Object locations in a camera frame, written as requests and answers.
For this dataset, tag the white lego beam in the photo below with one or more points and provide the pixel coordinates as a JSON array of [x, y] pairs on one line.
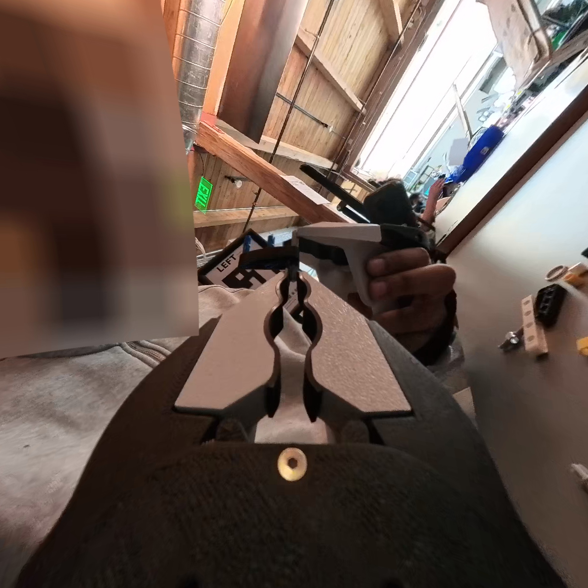
[[535, 326]]

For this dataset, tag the metal bolt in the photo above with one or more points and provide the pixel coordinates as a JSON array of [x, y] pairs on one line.
[[511, 341]]

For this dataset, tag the silver ventilation duct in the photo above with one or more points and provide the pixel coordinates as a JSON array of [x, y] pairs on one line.
[[197, 69]]

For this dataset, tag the black blue lego beam assembly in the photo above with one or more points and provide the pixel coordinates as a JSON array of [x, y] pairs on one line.
[[268, 259]]

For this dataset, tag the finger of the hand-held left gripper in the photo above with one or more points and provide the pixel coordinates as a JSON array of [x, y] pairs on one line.
[[340, 234], [330, 275]]

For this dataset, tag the yellow lego piece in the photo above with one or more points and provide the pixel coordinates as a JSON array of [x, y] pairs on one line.
[[578, 274], [583, 347]]

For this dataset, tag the person's left hand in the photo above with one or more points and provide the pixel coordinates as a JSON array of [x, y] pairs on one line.
[[413, 294]]

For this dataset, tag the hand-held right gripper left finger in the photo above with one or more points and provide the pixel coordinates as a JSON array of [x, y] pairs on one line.
[[229, 363]]

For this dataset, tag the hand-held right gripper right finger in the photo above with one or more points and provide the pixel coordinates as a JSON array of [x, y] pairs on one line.
[[353, 363]]

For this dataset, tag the wooden ceiling beam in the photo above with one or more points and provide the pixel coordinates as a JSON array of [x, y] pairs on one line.
[[257, 170]]

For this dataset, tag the white paper sign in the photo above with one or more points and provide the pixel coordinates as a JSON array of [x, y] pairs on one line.
[[301, 188]]

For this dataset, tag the green exit sign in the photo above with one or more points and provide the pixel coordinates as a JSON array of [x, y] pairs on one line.
[[204, 195]]

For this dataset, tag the black metal bar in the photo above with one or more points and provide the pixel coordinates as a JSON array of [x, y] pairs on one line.
[[333, 188]]

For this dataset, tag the black lego brick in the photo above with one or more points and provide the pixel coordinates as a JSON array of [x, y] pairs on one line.
[[550, 304]]

